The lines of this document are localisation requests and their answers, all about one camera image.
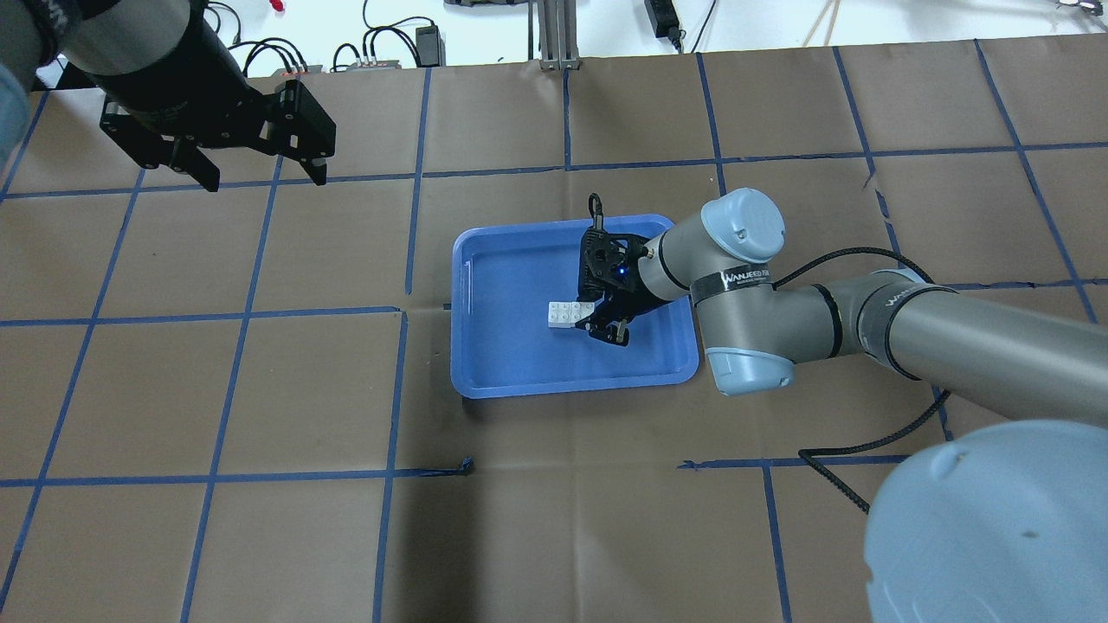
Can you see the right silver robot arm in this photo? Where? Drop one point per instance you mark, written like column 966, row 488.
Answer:
column 1006, row 524

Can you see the aluminium frame post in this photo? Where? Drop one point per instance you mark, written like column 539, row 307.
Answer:
column 557, row 35

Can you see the blue plastic tray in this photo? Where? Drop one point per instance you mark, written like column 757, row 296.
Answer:
column 502, row 345

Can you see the brown paper table cover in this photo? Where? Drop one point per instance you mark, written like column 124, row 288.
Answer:
column 238, row 407

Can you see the black power adapter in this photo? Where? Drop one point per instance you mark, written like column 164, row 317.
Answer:
column 663, row 19

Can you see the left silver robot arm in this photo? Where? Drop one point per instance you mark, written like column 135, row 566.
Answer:
column 97, row 37

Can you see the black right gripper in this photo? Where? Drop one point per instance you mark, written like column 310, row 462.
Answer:
column 625, row 294

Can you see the white block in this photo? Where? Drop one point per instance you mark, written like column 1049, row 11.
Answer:
column 579, row 310
column 563, row 315

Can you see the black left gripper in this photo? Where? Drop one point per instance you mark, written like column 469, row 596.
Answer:
column 177, row 85

